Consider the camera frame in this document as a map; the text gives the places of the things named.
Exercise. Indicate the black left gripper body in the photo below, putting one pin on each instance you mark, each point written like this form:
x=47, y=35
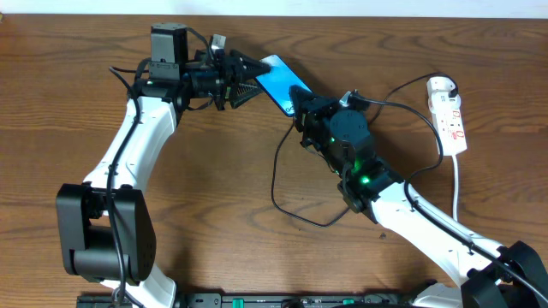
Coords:
x=215, y=79

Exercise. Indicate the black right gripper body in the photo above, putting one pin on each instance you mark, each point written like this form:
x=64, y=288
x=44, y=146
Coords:
x=314, y=121

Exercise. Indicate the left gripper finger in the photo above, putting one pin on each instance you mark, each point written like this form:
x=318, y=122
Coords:
x=247, y=68
x=243, y=92

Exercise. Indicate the blue Galaxy smartphone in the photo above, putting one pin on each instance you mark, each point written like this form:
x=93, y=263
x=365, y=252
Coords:
x=278, y=82

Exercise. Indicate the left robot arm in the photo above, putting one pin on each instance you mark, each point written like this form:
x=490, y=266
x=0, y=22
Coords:
x=105, y=228

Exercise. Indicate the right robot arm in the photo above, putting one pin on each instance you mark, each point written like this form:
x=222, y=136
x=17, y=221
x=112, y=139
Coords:
x=485, y=272

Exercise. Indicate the white USB charger adapter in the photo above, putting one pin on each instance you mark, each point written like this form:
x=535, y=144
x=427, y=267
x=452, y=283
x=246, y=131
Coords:
x=443, y=94

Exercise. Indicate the white power strip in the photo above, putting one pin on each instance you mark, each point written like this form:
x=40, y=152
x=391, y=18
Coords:
x=451, y=131

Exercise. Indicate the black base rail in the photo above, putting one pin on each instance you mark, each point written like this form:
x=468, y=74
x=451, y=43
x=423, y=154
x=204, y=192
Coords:
x=216, y=300

